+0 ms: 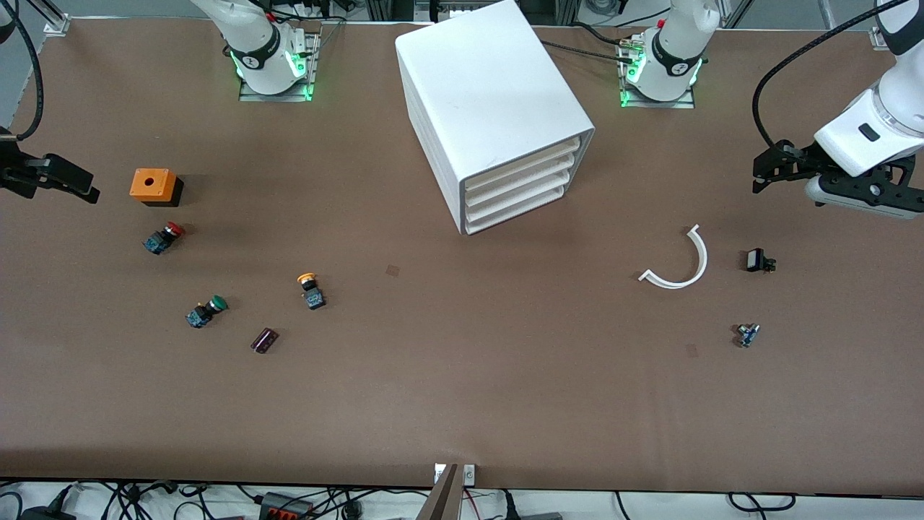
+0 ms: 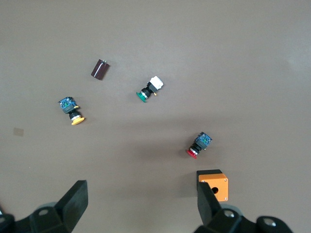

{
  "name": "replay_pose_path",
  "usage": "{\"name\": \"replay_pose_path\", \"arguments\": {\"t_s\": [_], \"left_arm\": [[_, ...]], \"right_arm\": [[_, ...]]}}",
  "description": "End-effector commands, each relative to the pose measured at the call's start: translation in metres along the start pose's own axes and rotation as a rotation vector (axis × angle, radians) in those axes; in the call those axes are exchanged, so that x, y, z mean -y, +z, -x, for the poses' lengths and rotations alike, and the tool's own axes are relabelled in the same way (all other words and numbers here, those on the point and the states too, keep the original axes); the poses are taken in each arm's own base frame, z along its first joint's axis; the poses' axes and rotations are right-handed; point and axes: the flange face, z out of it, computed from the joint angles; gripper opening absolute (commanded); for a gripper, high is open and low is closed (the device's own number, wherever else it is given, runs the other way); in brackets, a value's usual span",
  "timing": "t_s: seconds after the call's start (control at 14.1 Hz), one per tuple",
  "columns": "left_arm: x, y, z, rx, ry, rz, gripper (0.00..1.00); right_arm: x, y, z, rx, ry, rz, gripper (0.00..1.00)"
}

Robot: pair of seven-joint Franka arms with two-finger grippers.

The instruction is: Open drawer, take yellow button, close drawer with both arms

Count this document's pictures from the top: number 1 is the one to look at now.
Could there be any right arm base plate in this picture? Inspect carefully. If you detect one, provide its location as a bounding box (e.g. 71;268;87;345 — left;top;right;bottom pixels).
238;32;320;103

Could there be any white curved plastic strip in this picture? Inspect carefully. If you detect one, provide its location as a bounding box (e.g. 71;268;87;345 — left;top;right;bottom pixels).
638;224;708;290

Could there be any black base cable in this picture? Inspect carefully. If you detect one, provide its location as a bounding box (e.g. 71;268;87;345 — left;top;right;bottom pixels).
540;39;637;63

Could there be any red push button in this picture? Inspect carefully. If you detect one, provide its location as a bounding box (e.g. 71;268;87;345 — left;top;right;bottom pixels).
142;222;186;255

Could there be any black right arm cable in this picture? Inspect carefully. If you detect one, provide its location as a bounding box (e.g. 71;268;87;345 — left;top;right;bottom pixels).
0;0;45;142

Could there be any wooden post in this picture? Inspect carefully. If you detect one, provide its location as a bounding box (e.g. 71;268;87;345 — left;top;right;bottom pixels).
417;464;463;520

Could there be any black power strip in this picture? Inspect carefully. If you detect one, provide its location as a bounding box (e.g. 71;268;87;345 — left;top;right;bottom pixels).
258;492;315;520

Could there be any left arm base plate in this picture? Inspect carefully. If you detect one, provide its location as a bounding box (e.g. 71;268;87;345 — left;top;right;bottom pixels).
618;38;697;110

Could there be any orange button box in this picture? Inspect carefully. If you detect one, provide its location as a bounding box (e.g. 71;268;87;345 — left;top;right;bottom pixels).
129;168;184;208

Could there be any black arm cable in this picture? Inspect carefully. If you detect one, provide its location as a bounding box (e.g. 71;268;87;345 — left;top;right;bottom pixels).
0;0;45;142
751;0;910;147

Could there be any yellow push button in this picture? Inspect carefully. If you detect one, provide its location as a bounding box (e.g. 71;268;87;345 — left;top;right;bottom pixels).
297;272;327;311

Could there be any black looped floor cable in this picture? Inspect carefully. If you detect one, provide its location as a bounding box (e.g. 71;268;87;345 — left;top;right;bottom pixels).
727;492;797;514

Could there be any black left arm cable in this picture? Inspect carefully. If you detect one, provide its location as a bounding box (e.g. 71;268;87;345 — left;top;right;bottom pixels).
751;0;910;147

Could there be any aluminium corner bracket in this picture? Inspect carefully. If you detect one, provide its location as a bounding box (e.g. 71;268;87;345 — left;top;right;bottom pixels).
29;0;71;37

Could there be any green push button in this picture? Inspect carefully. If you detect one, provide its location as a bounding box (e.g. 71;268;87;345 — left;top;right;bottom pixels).
186;295;229;329

